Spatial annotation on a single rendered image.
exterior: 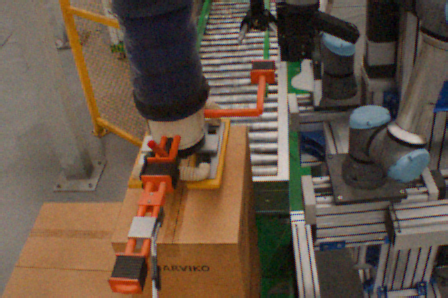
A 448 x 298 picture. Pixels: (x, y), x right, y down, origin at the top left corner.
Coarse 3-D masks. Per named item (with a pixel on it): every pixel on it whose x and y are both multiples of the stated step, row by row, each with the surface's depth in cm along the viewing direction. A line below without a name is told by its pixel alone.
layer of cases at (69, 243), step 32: (64, 224) 225; (96, 224) 223; (32, 256) 211; (64, 256) 210; (96, 256) 208; (256, 256) 231; (32, 288) 197; (64, 288) 196; (96, 288) 195; (256, 288) 227
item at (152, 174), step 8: (152, 160) 147; (160, 160) 147; (168, 160) 147; (176, 160) 146; (144, 168) 145; (152, 168) 145; (160, 168) 145; (168, 168) 145; (176, 168) 144; (144, 176) 141; (152, 176) 141; (160, 176) 140; (168, 176) 140; (176, 176) 145; (144, 184) 143; (168, 184) 142; (176, 184) 144
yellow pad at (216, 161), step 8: (208, 120) 183; (224, 120) 182; (208, 128) 175; (216, 128) 178; (224, 128) 178; (224, 136) 175; (224, 144) 172; (224, 152) 169; (192, 160) 167; (200, 160) 166; (208, 160) 163; (216, 160) 165; (216, 168) 162; (208, 176) 159; (216, 176) 159; (192, 184) 158; (200, 184) 158; (208, 184) 157; (216, 184) 157
